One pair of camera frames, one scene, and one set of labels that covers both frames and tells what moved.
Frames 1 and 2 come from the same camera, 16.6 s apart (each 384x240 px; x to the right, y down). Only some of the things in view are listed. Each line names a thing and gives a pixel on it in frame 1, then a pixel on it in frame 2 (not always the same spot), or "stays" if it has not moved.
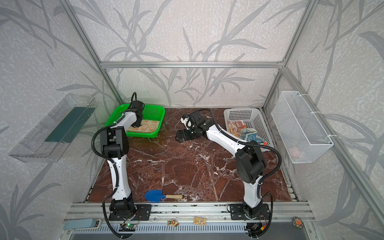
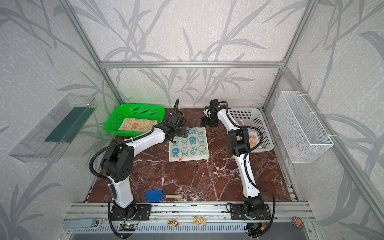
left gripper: x=139 y=120 → x=183 y=131
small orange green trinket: x=172 y=222 stays
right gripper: x=186 y=133 → x=208 y=120
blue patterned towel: x=250 y=134 → x=194 y=147
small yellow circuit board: x=200 y=221 stays
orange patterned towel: x=147 y=126 stays
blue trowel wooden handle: x=156 y=195 stays
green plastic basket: x=151 y=112 stays
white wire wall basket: x=304 y=139 stays
